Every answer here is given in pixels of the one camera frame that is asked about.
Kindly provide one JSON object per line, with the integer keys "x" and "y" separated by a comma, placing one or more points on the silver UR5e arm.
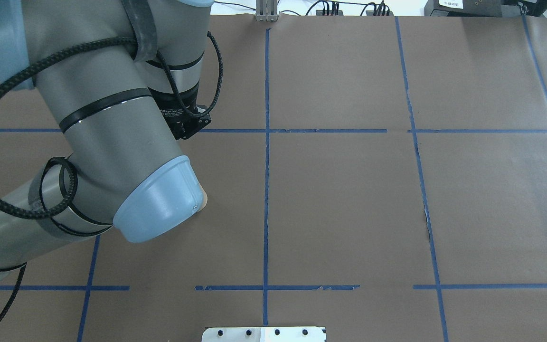
{"x": 112, "y": 142}

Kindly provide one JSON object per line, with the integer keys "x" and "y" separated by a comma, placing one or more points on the beige plastic bucket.
{"x": 202, "y": 202}

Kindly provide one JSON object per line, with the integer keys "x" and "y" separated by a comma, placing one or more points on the black box with white label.
{"x": 447, "y": 6}

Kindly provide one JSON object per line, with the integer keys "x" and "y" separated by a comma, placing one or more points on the black equipment box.
{"x": 506, "y": 6}

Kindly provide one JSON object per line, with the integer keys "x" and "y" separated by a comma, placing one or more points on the metal frame bar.
{"x": 267, "y": 10}

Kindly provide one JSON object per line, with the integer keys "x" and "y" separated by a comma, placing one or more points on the white square base plate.
{"x": 264, "y": 334}

